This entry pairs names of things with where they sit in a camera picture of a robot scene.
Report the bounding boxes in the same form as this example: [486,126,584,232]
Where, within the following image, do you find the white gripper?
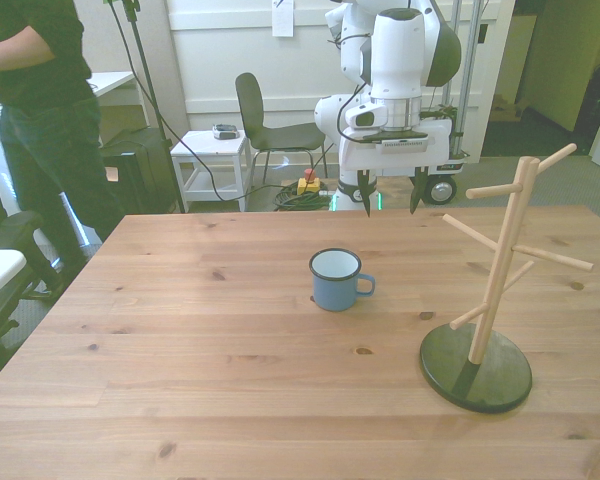
[339,118,455,219]

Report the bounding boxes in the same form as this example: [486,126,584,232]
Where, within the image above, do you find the blue enamel mug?
[308,248,376,313]

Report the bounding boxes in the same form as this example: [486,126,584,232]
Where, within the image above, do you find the wooden mug tree black base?
[419,142,595,414]

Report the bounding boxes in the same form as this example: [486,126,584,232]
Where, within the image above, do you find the white wheeled cart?
[379,147,470,207]

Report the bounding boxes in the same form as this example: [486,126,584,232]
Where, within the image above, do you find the yellow emergency stop button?
[296,168,322,196]

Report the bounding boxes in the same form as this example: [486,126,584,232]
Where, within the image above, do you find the black plastic chair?
[234,72,329,186]

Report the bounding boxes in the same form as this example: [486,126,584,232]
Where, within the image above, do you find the small white side table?
[170,129,254,214]

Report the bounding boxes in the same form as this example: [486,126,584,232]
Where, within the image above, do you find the white paper sheet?
[271,0,295,38]

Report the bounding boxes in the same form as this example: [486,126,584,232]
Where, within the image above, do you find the black bag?
[577,62,600,156]

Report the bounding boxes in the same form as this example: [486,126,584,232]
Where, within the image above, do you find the black computer tower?
[99,127,176,216]

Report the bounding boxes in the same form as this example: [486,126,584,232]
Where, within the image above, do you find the black tripod stand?
[102,0,187,215]

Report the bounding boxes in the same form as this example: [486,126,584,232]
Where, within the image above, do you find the white desk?
[84,71,149,109]

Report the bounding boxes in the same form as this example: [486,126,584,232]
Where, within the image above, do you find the person in dark clothes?
[0,0,126,301]

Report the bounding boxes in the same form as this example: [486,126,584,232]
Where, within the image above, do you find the black office chair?
[0,209,64,391]

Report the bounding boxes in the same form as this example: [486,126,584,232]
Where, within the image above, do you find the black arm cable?
[327,29,376,144]

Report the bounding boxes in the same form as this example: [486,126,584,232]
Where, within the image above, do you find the coiled dark floor cables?
[272,182,334,212]

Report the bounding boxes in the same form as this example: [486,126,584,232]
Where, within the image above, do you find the aluminium frame post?
[447,0,482,161]

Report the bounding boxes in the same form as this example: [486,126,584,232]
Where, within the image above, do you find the long black floor cable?
[107,0,301,204]

